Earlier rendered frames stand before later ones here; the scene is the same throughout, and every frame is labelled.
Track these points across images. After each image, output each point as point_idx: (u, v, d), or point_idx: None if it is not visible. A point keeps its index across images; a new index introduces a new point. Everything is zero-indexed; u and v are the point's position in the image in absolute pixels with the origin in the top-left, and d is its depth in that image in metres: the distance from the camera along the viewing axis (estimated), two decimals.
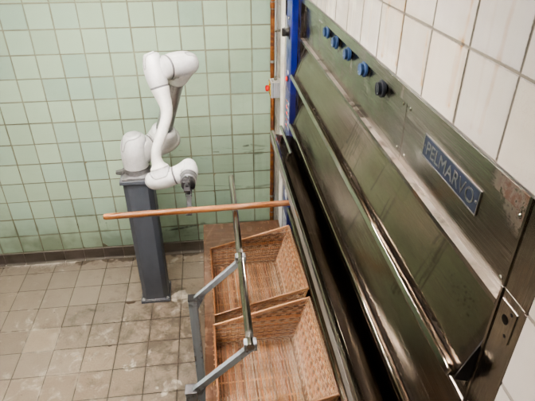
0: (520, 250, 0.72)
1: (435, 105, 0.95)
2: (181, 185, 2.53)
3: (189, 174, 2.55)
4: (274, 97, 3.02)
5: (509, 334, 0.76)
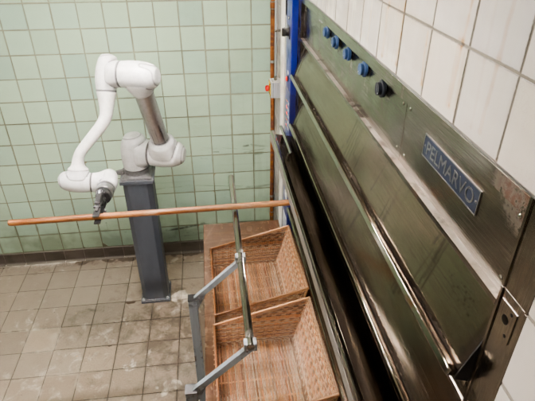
0: (520, 250, 0.72)
1: (435, 105, 0.95)
2: None
3: (103, 186, 2.43)
4: (274, 97, 3.02)
5: (509, 334, 0.76)
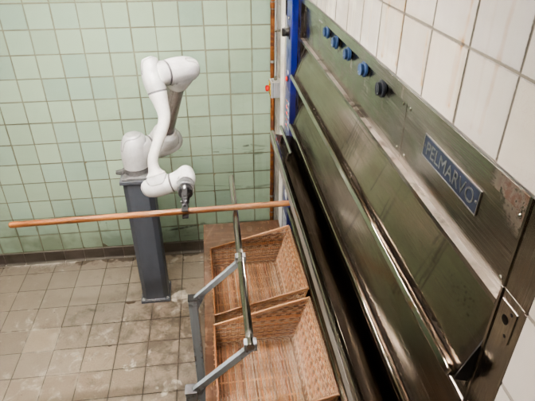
0: (520, 250, 0.72)
1: (435, 105, 0.95)
2: (178, 193, 2.46)
3: (185, 181, 2.48)
4: (274, 97, 3.02)
5: (509, 334, 0.76)
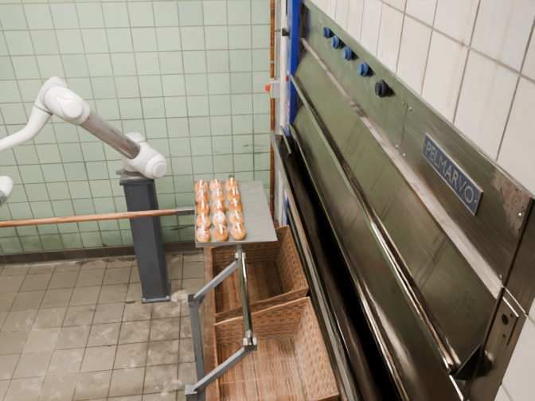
0: (520, 250, 0.72)
1: (435, 105, 0.95)
2: None
3: None
4: (274, 97, 3.02)
5: (509, 334, 0.76)
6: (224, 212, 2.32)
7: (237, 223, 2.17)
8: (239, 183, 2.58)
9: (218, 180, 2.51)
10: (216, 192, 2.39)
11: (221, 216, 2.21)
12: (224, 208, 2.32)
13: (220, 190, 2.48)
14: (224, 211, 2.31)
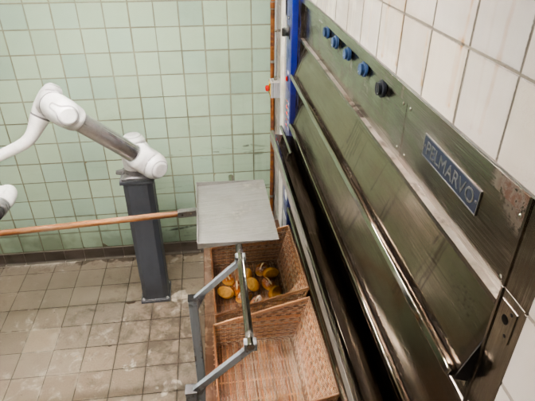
0: (520, 250, 0.72)
1: (435, 105, 0.95)
2: None
3: None
4: (274, 97, 3.02)
5: (509, 334, 0.76)
6: (271, 290, 2.63)
7: None
8: (240, 183, 2.58)
9: (264, 265, 2.84)
10: (268, 282, 2.70)
11: (256, 301, 2.57)
12: (269, 290, 2.65)
13: (261, 274, 2.81)
14: (269, 291, 2.64)
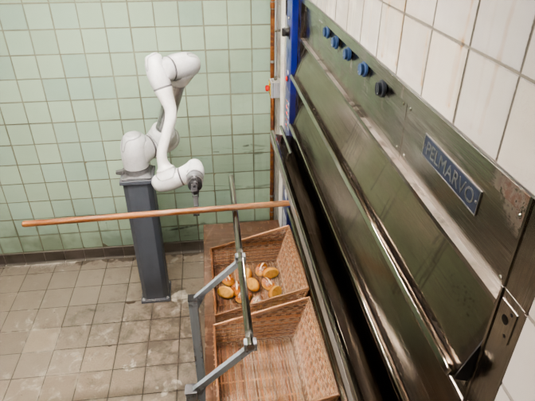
0: (520, 250, 0.72)
1: (435, 105, 0.95)
2: (188, 186, 2.51)
3: (195, 174, 2.53)
4: (274, 97, 3.02)
5: (509, 334, 0.76)
6: (271, 290, 2.63)
7: None
8: None
9: (264, 265, 2.84)
10: (268, 282, 2.70)
11: (256, 301, 2.57)
12: (269, 290, 2.65)
13: (261, 274, 2.81)
14: (269, 291, 2.64)
